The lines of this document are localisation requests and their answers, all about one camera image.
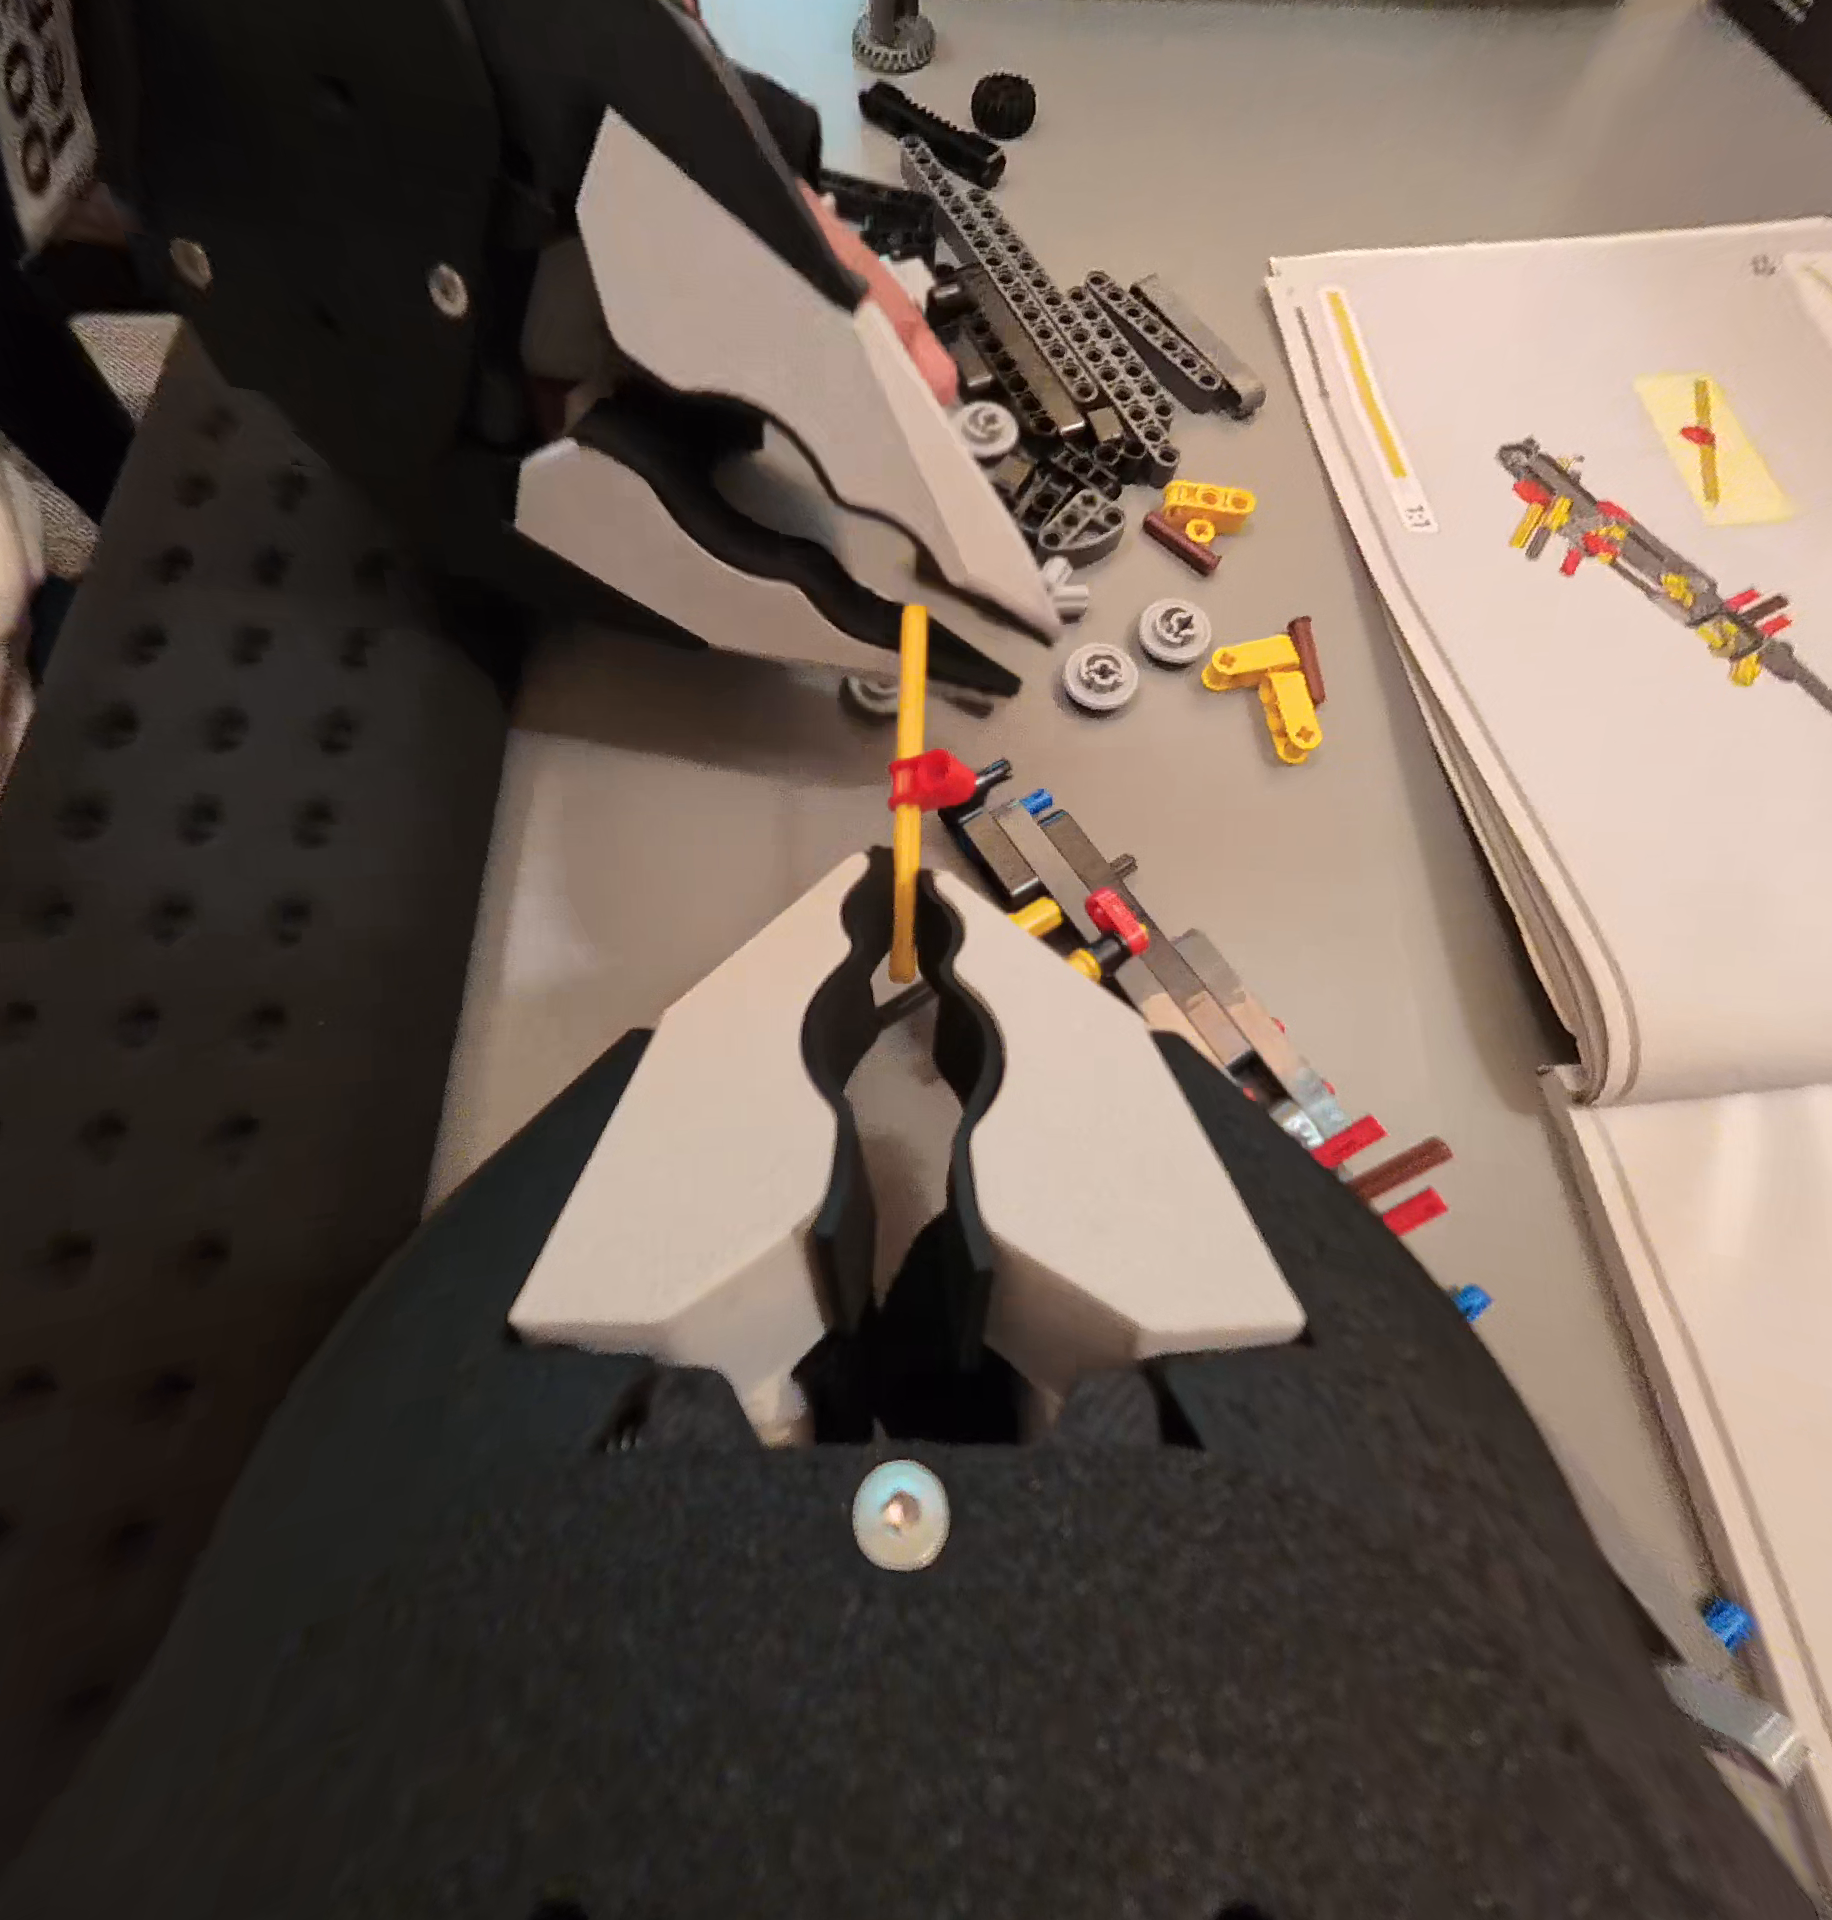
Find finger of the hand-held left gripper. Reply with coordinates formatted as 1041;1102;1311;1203
509;434;1026;703
570;108;1067;647

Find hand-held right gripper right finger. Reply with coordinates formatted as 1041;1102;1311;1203
923;867;1306;1373

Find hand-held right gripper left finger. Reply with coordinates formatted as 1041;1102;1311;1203
506;852;887;1360

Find long yellow lego axle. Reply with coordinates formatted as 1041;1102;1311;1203
884;601;936;988

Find grey lego beam assembly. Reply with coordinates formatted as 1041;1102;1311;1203
933;754;1813;1789

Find lego instruction booklet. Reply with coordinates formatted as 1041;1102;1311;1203
1262;215;1832;1865

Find yellow lego axle connector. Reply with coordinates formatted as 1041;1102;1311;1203
1256;670;1328;769

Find person's left hand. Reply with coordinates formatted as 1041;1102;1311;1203
795;179;962;407

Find pile of black grey beams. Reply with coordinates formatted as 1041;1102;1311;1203
813;0;1272;567

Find black perforated panel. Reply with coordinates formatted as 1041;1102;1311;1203
0;320;532;1879

